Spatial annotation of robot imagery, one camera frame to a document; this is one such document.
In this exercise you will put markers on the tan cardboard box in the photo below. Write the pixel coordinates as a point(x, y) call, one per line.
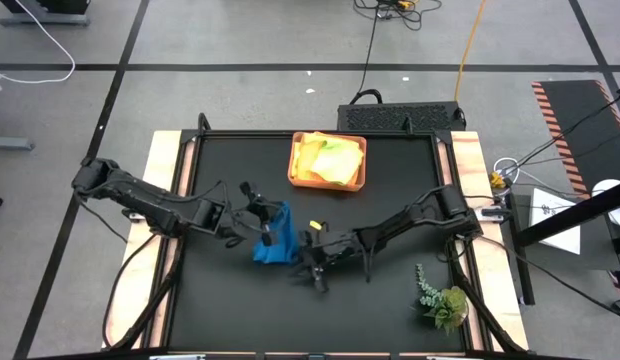
point(327, 187)

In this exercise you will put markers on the white paper sheet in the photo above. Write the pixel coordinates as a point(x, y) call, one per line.
point(555, 225)

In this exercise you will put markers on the orange microfiber towel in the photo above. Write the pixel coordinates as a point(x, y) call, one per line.
point(310, 155)

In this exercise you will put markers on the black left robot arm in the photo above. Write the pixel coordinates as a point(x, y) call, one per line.
point(155, 205)

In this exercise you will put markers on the yellow tape tag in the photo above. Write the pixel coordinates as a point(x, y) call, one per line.
point(316, 225)

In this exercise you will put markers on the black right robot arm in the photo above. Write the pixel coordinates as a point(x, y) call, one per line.
point(420, 215)

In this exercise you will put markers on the black mat with striped edges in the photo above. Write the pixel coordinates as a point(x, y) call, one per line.
point(580, 130)

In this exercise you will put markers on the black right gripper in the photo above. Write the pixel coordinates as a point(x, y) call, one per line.
point(332, 247)

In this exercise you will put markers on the gray floor bar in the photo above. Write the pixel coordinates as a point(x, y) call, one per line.
point(10, 144)

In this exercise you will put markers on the blue microfiber towel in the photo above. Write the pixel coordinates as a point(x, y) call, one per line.
point(285, 250)

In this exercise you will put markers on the green microfiber towel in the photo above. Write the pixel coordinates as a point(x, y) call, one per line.
point(340, 162)

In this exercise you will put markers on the black metal table frame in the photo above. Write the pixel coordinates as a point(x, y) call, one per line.
point(192, 136)

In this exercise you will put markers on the black metal beam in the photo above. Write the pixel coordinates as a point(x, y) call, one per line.
point(570, 217)

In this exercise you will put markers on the artificial green plant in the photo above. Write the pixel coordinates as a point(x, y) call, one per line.
point(447, 305)

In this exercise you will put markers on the gray furniture foot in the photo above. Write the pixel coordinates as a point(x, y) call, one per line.
point(40, 20)

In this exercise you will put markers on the white round object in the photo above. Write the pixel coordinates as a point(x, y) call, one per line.
point(607, 186)

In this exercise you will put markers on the black computer case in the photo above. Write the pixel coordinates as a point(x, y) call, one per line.
point(400, 117)

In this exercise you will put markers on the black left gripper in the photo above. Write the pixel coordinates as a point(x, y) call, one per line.
point(265, 212)

